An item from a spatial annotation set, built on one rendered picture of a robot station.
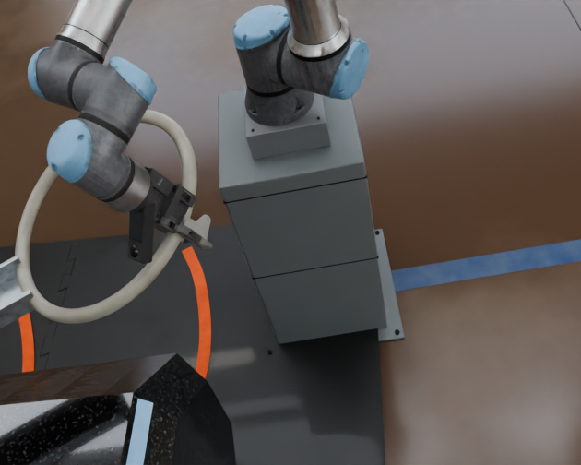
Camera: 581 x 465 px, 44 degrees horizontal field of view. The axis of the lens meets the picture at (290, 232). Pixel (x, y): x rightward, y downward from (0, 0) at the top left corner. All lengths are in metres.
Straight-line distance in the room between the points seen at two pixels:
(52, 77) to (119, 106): 0.15
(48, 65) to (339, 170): 0.88
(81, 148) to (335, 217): 1.05
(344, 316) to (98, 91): 1.48
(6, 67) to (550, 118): 2.92
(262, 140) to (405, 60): 1.75
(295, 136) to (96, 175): 0.85
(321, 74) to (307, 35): 0.10
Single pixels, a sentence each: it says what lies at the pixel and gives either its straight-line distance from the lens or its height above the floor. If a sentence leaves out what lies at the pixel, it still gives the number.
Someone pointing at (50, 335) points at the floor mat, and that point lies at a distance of 2.94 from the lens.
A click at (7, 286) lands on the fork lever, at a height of 1.06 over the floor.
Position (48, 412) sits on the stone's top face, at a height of 0.80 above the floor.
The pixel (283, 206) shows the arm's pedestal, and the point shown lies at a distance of 1.99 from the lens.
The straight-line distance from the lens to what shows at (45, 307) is 1.53.
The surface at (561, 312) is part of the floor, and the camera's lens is 2.64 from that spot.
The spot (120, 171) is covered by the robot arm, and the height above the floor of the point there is 1.42.
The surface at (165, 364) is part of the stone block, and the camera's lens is 1.90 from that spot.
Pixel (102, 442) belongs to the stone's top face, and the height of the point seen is 0.80.
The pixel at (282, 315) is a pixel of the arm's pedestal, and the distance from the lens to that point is 2.43.
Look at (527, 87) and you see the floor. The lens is 3.41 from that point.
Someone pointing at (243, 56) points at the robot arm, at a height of 1.14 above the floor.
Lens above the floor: 2.20
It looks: 50 degrees down
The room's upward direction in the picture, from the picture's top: 16 degrees counter-clockwise
